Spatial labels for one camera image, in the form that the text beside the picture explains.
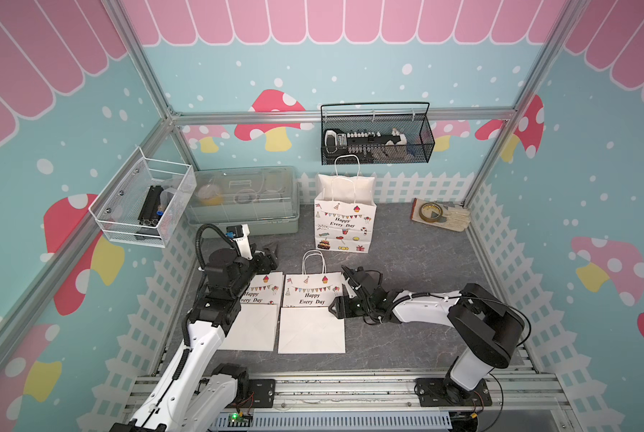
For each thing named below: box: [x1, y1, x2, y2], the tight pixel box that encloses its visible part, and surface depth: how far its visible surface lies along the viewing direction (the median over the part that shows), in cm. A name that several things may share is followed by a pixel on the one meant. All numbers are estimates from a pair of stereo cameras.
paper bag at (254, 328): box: [218, 270, 285, 352], surface depth 88 cm
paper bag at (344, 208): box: [313, 153, 377, 253], surface depth 94 cm
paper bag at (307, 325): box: [277, 250, 347, 354], surface depth 89 cm
